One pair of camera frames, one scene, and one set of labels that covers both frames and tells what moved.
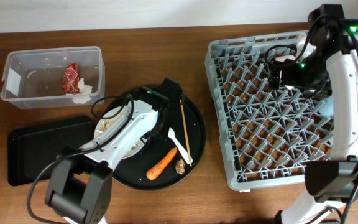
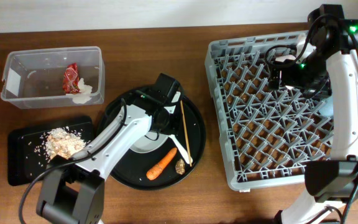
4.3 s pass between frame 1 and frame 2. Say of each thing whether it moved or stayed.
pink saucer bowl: stayed
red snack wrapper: stayed
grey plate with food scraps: moved
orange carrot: stayed
